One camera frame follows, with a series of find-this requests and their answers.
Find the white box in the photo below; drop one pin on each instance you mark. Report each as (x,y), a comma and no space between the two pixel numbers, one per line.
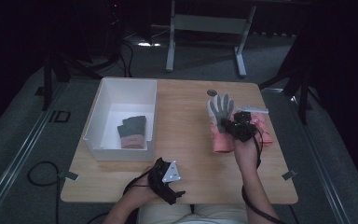
(105,93)

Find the pink padded ski glove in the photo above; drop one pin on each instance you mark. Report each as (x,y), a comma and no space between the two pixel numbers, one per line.
(219,105)
(265,134)

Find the metal floor rail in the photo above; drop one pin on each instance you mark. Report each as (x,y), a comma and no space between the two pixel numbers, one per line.
(18,161)
(310,146)

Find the gray knitted glove pink cuff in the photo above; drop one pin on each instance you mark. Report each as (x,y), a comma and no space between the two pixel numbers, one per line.
(133,126)

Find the person's beige trousers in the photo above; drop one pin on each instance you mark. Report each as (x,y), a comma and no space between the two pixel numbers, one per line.
(192,214)

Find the black equipment stand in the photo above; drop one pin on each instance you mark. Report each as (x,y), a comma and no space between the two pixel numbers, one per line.
(47,84)

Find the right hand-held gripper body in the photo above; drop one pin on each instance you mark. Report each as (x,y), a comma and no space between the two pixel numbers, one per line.
(243,127)

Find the white metal stand frame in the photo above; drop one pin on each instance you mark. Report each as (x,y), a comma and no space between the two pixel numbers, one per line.
(209,24)

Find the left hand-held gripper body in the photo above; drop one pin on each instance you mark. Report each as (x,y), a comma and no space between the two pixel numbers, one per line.
(161,183)

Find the black chair base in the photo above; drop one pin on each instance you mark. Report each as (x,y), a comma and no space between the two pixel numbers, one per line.
(303,99)

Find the gray tape piece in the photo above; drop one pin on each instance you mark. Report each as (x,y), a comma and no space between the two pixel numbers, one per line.
(70,176)
(289,174)

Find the person's left hand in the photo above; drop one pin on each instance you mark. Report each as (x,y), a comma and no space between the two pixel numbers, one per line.
(141,189)

